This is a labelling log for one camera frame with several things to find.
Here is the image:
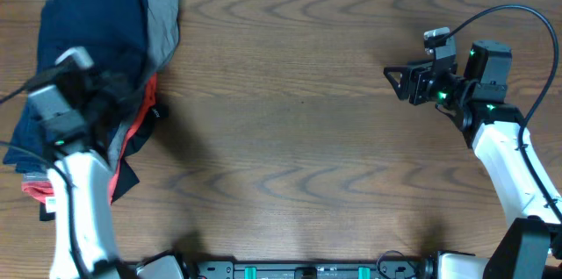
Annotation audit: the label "navy blue shorts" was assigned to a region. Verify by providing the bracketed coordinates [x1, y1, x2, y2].
[37, 0, 148, 89]

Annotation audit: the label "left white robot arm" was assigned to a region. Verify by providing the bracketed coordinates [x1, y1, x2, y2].
[26, 65, 184, 278]

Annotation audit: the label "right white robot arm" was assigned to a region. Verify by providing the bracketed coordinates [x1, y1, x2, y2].
[383, 29, 561, 278]

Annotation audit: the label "folded navy jeans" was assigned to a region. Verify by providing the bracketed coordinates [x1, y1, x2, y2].
[3, 103, 46, 176]

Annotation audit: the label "folded grey garment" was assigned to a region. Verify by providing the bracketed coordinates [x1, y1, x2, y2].
[107, 0, 179, 172]

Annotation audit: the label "folded red garment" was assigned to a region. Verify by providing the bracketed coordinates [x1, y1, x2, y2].
[20, 0, 159, 205]

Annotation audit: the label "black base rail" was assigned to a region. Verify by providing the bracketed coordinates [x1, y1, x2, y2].
[187, 259, 422, 279]

